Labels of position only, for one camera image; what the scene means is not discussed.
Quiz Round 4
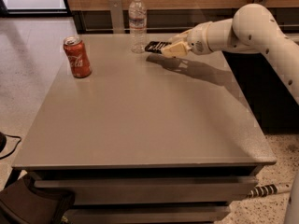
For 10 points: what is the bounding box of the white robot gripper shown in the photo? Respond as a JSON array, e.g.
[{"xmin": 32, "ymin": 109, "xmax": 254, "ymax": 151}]
[{"xmin": 161, "ymin": 21, "xmax": 212, "ymax": 58}]

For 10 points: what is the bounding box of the black rxbar chocolate wrapper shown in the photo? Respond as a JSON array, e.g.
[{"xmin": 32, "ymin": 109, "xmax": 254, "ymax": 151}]
[{"xmin": 145, "ymin": 41, "xmax": 170, "ymax": 54}]

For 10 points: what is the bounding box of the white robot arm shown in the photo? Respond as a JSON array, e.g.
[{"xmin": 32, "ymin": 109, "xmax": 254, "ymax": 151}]
[{"xmin": 161, "ymin": 4, "xmax": 299, "ymax": 104}]

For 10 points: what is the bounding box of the clear plastic water bottle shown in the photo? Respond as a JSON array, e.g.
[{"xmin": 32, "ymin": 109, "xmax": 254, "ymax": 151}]
[{"xmin": 128, "ymin": 0, "xmax": 147, "ymax": 53}]

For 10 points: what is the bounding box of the red coca-cola can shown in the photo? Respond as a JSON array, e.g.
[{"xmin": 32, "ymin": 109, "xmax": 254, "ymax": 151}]
[{"xmin": 63, "ymin": 36, "xmax": 92, "ymax": 78}]

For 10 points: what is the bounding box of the upper grey drawer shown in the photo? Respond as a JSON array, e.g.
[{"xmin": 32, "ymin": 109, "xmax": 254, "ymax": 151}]
[{"xmin": 35, "ymin": 176, "xmax": 257, "ymax": 205}]

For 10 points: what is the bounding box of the grey drawer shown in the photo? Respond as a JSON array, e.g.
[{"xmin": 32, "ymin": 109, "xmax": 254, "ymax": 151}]
[
  {"xmin": 35, "ymin": 176, "xmax": 257, "ymax": 205},
  {"xmin": 64, "ymin": 206, "xmax": 230, "ymax": 224}
]

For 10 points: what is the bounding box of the lower grey drawer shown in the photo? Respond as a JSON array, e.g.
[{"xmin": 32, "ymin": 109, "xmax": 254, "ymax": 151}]
[{"xmin": 64, "ymin": 206, "xmax": 230, "ymax": 224}]

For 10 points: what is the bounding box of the black chair seat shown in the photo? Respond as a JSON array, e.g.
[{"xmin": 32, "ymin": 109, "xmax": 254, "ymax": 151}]
[{"xmin": 0, "ymin": 175, "xmax": 75, "ymax": 224}]

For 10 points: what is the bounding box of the left metal bracket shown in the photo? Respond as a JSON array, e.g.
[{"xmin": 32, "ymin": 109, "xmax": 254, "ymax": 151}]
[{"xmin": 108, "ymin": 0, "xmax": 125, "ymax": 34}]

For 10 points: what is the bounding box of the horizontal metal rail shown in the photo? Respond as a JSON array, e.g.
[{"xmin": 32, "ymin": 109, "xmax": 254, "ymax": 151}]
[{"xmin": 85, "ymin": 24, "xmax": 299, "ymax": 33}]

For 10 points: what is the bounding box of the black white striped cable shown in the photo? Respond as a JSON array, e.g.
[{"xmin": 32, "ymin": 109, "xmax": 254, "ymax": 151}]
[{"xmin": 247, "ymin": 182, "xmax": 293, "ymax": 199}]

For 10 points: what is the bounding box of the black cable on floor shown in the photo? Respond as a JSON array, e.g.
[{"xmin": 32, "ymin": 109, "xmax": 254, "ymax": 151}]
[{"xmin": 0, "ymin": 132, "xmax": 22, "ymax": 161}]

